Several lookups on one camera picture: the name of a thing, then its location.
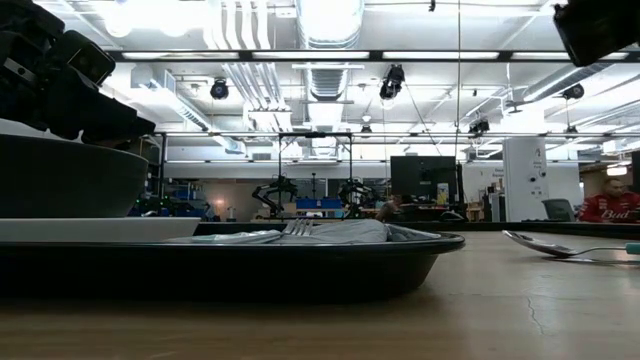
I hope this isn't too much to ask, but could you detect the grey padded chair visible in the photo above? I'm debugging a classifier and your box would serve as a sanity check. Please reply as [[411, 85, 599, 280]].
[[541, 198, 576, 223]]

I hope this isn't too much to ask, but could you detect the grey cloth napkin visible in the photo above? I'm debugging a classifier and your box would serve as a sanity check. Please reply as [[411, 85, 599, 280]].
[[167, 218, 441, 245]]

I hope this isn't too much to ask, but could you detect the blue storage bin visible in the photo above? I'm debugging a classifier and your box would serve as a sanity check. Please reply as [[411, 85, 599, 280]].
[[295, 197, 344, 211]]

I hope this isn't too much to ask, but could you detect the white square pillar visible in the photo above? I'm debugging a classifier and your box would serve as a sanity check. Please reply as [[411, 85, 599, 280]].
[[502, 137, 550, 223]]

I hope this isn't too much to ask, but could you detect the black background rig frame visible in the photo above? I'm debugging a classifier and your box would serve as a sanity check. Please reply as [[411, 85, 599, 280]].
[[277, 131, 354, 221]]

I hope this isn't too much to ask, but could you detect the silver ventilation duct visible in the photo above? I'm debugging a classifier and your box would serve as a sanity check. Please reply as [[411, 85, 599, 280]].
[[294, 0, 366, 102]]

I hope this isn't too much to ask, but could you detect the person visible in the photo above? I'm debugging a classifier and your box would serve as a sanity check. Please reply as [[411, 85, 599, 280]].
[[577, 178, 640, 225], [374, 194, 416, 224]]

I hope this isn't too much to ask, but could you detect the thin hanging cable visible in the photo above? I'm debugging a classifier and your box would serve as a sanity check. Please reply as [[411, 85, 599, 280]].
[[455, 0, 462, 161]]

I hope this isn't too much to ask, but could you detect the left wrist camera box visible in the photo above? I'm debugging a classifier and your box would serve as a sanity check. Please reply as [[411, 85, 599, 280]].
[[49, 29, 117, 87]]

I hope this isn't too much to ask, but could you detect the fork with teal patterned handle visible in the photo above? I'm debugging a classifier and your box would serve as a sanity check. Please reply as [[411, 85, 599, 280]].
[[279, 217, 316, 238]]

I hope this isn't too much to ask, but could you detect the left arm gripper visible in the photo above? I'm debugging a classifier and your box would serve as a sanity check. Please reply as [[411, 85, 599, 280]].
[[0, 0, 157, 145]]

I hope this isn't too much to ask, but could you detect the black plastic serving tray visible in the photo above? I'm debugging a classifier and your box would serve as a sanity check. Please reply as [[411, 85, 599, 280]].
[[0, 230, 466, 304]]

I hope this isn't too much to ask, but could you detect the spoon with plain teal handle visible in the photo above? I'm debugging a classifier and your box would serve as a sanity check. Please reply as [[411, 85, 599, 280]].
[[502, 229, 640, 260]]

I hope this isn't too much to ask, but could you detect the black overhead light beam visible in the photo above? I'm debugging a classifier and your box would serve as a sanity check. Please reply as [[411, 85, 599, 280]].
[[107, 48, 640, 64]]

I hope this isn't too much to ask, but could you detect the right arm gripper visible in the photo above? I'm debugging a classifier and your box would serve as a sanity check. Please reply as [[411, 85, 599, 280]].
[[552, 0, 640, 68]]

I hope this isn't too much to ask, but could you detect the white round plate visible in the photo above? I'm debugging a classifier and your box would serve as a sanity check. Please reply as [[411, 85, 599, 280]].
[[0, 216, 202, 245]]

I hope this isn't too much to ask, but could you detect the dark grey bowl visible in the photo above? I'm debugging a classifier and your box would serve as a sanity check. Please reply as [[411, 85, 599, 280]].
[[0, 130, 150, 219]]

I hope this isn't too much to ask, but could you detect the black storage rack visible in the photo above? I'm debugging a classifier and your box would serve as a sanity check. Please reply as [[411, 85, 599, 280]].
[[143, 132, 169, 217]]

